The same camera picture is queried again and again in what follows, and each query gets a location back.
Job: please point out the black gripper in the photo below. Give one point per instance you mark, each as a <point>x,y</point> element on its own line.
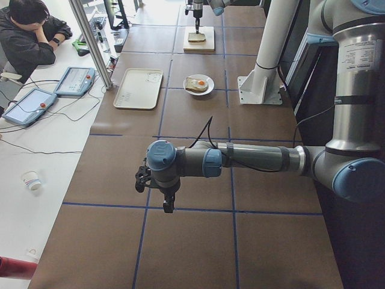
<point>197,7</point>
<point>169,190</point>

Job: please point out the bread slice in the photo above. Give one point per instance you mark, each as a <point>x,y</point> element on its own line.
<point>196,38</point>
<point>189,87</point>

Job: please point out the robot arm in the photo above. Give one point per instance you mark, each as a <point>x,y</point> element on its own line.
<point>348,163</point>
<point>217,7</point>

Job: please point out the wooden cutting board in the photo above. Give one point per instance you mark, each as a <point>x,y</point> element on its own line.
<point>208,45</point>

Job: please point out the fried egg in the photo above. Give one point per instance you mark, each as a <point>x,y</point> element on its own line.
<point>199,84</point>

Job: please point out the cream bear tray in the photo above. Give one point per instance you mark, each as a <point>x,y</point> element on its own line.
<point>139,89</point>

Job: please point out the teach pendant far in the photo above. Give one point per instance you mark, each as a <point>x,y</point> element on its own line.
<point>75,82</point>

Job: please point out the teach pendant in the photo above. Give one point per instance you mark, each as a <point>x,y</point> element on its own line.
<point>32,106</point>
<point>75,82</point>

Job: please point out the paper cup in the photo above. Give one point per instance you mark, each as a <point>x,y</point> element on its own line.
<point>31,180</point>

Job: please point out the teach pendant near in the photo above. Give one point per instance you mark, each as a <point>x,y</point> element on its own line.
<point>32,106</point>

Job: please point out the seated person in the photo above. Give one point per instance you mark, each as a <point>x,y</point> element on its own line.
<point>30,36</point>

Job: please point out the red cylinder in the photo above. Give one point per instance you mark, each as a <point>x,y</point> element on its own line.
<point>17,269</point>

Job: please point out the aluminium frame post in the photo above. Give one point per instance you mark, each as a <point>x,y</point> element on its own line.
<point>98,60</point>

